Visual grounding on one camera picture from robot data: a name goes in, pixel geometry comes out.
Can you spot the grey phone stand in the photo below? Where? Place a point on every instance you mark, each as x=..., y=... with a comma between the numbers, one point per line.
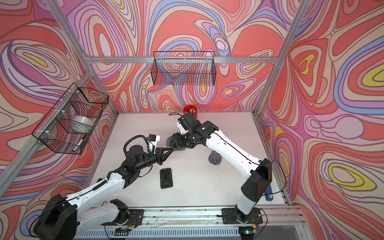
x=170, y=142
x=215, y=158

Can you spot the black rectangular phone holder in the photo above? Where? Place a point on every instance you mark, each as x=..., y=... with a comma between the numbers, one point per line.
x=166, y=178

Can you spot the back wire basket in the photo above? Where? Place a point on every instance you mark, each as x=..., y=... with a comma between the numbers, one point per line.
x=184, y=68

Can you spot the black marker in basket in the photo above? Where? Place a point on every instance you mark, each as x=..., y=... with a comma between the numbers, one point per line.
x=79, y=144

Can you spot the wire basket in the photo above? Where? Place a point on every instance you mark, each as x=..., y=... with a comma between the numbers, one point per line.
x=54, y=132
x=184, y=68

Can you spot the red pen cup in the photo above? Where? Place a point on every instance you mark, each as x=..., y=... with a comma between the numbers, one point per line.
x=187, y=109

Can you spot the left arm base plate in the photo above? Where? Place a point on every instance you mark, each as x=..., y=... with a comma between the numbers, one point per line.
x=130, y=218

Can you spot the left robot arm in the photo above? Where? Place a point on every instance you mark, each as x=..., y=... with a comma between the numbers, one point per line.
x=64, y=218

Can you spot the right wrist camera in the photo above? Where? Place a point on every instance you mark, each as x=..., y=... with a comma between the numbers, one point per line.
x=187, y=123

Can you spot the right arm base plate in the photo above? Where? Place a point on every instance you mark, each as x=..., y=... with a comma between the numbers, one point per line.
x=233, y=216

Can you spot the silver tape roll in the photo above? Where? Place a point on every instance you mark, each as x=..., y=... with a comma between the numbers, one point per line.
x=81, y=125

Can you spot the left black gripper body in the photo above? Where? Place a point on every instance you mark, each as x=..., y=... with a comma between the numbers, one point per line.
x=148, y=160

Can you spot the left wire basket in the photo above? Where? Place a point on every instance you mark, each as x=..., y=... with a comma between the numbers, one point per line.
x=54, y=132

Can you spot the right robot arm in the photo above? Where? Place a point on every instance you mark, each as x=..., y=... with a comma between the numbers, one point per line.
x=258, y=173

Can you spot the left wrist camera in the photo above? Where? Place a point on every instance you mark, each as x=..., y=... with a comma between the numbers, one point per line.
x=153, y=140

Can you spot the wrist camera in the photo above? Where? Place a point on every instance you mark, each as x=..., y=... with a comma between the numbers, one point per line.
x=187, y=123
x=153, y=140

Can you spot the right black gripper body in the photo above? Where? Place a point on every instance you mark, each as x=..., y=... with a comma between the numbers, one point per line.
x=185, y=141

